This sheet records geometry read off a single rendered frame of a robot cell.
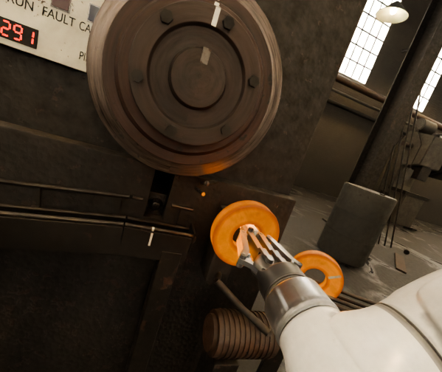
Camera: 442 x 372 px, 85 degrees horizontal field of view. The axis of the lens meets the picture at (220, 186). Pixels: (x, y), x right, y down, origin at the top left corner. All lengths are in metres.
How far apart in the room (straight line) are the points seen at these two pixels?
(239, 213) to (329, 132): 8.06
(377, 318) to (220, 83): 0.47
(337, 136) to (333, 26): 7.80
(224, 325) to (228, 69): 0.66
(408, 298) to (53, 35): 0.86
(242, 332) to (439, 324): 0.56
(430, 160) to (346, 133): 2.28
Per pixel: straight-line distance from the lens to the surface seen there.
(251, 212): 0.52
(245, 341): 0.81
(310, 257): 0.78
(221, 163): 0.67
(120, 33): 0.64
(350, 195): 3.17
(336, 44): 1.00
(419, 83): 5.03
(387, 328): 0.32
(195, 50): 0.56
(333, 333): 0.32
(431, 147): 8.33
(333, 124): 8.55
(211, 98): 0.55
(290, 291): 0.36
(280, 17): 0.91
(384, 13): 7.34
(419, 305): 0.34
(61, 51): 0.81
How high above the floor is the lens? 1.04
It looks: 13 degrees down
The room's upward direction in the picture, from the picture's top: 18 degrees clockwise
